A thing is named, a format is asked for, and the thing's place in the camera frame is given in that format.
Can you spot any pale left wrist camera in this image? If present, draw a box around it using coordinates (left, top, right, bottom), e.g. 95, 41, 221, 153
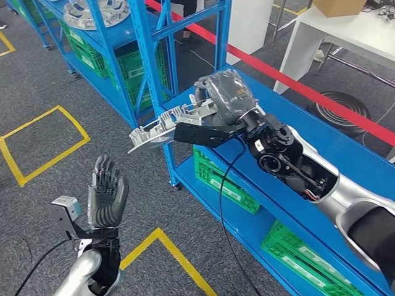
51, 195, 83, 223

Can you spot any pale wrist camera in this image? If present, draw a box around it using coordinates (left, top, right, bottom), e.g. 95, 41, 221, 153
51, 195, 83, 223
177, 114, 202, 125

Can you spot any black left camera bracket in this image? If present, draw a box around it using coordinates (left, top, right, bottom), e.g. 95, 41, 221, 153
48, 202, 93, 242

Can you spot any red barrier belt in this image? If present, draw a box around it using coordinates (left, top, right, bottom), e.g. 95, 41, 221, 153
145, 0, 395, 147

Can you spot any brown cardboard box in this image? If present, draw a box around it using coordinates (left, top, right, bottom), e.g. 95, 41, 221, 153
312, 0, 368, 19

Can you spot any black round stool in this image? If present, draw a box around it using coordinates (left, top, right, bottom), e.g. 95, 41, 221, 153
305, 91, 373, 141

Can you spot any white desk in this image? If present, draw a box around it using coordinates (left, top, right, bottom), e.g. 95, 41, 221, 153
273, 0, 395, 96

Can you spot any black camera bracket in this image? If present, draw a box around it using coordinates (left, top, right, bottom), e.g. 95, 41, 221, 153
173, 120, 247, 149
48, 202, 93, 242

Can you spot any black right camera bracket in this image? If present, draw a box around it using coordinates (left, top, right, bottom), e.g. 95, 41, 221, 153
173, 120, 247, 149

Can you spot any blue metal shelf rack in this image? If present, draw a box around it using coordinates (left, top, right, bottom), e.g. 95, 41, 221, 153
6, 0, 180, 128
128, 0, 395, 296

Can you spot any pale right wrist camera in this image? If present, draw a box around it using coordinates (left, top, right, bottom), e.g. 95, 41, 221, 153
177, 114, 202, 125

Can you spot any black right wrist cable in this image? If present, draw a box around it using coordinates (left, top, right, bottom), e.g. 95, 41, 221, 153
219, 141, 263, 296

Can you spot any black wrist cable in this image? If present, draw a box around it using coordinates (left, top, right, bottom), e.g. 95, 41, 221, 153
14, 239, 70, 296
219, 141, 263, 296

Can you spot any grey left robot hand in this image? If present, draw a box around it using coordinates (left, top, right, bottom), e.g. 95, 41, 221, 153
87, 154, 131, 229

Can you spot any yellow floor tape square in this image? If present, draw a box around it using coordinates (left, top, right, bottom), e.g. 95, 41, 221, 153
119, 227, 218, 296

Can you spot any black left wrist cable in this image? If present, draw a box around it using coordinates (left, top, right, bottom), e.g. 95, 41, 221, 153
14, 239, 70, 296

